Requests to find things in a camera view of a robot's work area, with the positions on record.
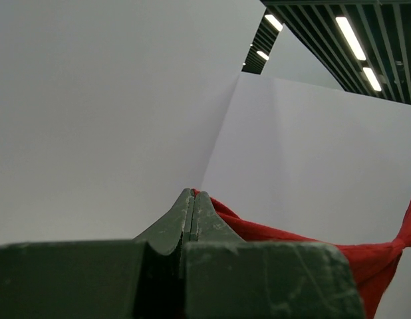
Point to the ceiling light strip near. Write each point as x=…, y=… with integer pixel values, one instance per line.
x=350, y=38

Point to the ceiling light strip far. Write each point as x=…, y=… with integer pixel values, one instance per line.
x=274, y=22

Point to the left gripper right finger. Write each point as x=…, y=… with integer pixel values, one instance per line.
x=207, y=225

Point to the ceiling light strip middle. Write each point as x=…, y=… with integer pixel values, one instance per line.
x=371, y=76

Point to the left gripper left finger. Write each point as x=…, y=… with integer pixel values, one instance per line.
x=171, y=230

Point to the ceiling light strip small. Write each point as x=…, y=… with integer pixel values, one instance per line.
x=263, y=55

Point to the red t shirt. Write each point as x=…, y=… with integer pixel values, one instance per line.
x=373, y=266

